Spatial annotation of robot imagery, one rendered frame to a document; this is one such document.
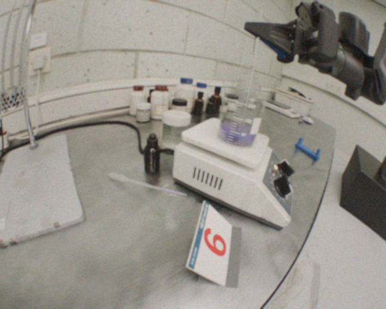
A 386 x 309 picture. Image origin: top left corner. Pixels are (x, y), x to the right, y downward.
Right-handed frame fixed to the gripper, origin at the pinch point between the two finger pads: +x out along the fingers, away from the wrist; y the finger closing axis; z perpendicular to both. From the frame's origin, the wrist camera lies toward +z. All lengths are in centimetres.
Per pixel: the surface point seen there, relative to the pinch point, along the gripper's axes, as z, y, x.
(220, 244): -24.4, 14.6, 1.0
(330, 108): -12, -117, -92
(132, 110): -24.5, -23.0, 33.1
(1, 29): 13, 11, 72
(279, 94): -16, -111, -36
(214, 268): -24.2, 17.9, 1.2
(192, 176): -23.0, 5.0, 6.7
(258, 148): -17.3, 2.4, -2.0
